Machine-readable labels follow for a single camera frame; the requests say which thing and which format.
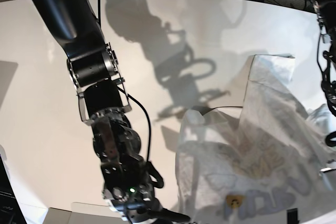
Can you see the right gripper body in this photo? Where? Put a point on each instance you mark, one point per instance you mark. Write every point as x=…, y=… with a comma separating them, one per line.
x=139, y=211

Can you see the white printed t-shirt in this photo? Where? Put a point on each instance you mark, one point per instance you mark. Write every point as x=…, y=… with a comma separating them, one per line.
x=258, y=162

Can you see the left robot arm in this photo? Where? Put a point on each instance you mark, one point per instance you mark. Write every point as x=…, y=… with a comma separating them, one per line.
x=325, y=11

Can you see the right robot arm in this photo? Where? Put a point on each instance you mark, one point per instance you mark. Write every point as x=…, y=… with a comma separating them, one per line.
x=130, y=180

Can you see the grey cardboard box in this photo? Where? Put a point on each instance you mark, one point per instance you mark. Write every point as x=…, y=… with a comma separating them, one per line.
x=82, y=213

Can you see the grey flat panel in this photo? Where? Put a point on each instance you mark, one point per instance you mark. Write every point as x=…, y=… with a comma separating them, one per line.
x=7, y=70

